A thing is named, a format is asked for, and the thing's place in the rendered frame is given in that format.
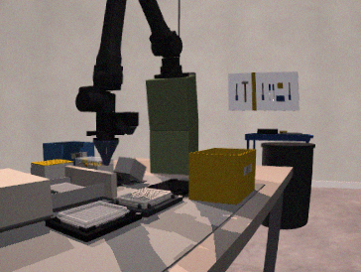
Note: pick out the dark blue bin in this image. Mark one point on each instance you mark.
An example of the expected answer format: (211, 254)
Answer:
(68, 151)

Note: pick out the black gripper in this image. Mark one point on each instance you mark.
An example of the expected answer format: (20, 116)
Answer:
(109, 147)

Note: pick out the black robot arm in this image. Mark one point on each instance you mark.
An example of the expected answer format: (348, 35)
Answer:
(108, 69)

